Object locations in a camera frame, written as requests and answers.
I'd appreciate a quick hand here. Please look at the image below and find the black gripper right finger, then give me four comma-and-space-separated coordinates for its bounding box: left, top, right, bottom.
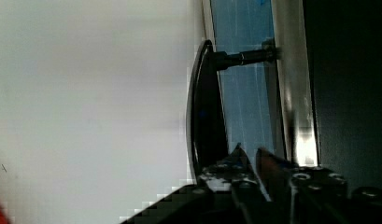
256, 148, 347, 202

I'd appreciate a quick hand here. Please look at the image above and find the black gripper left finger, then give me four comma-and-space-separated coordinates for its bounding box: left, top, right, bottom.
197, 144, 266, 201

